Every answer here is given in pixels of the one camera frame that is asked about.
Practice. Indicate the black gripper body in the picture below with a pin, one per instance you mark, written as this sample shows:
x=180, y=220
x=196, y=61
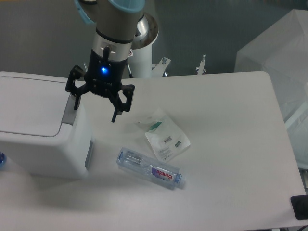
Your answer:
x=104, y=76

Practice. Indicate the white plastic trash can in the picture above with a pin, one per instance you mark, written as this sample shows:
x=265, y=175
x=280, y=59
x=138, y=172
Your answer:
x=40, y=130

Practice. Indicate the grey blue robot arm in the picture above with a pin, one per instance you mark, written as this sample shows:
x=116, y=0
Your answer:
x=122, y=27

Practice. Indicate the white torn plastic package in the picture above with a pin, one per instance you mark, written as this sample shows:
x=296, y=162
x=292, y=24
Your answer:
x=165, y=137

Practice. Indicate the clear plastic water bottle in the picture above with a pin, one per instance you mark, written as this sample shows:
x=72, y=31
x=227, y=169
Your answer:
x=150, y=169

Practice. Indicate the blue bottle cap at edge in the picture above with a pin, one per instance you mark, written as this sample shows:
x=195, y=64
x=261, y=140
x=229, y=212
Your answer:
x=3, y=159

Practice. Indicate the white covered box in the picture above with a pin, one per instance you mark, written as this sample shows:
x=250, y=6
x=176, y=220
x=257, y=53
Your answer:
x=282, y=52

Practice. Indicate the black device at table edge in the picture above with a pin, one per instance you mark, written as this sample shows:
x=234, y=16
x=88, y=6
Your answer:
x=300, y=206

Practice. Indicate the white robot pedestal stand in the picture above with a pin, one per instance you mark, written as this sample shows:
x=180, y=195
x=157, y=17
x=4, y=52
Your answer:
x=140, y=54

